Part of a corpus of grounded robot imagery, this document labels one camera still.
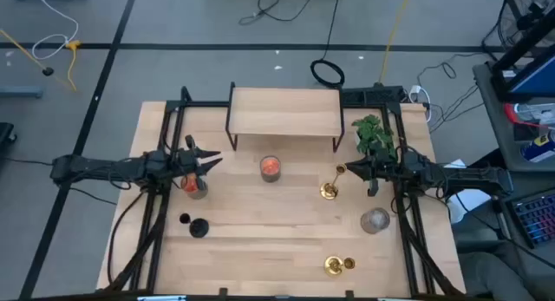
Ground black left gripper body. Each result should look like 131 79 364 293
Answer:
173 134 208 193

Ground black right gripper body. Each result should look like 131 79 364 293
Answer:
367 151 403 198

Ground glass candle jar orange wax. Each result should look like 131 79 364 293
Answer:
259 155 282 184
180 173 209 201

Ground gold candlestick holder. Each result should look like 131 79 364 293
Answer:
323 254 356 278
319 162 348 201

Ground black candlestick holder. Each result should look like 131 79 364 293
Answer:
179 212 211 239

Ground green plant in white pot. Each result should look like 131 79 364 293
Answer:
351 114 398 161

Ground white power adapter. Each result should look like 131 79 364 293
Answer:
408 84 433 122

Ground wooden shelf riser black legs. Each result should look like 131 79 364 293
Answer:
225 82 346 154

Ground grey side table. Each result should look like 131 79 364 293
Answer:
472 62 555 173

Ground person's leg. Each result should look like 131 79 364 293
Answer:
454 239 545 301

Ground grey desk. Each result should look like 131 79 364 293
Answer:
498 168 555 272

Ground blue yellow spray can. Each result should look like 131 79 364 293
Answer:
519 130 555 164

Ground backlit black keyboard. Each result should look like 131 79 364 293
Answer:
506 190 555 250

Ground black monitor blue screen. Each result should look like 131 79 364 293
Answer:
489 8 555 103

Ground grey table foot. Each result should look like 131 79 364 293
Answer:
0 86 44 99

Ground black chair base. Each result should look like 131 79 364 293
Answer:
0 121 17 147

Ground black floor fan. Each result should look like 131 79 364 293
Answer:
480 0 555 62

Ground black metal table frame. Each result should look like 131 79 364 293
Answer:
103 86 465 301

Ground black cable with coil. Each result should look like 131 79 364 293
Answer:
309 0 346 89

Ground tangled black floor cables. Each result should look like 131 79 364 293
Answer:
415 52 487 134

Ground long yellow cable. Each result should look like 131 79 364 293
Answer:
378 0 412 86

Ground thin black floor cable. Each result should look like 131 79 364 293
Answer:
238 0 317 26

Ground yellow cable with plug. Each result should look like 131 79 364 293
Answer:
0 29 82 93

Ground white floor cable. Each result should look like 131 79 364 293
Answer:
31 0 80 62

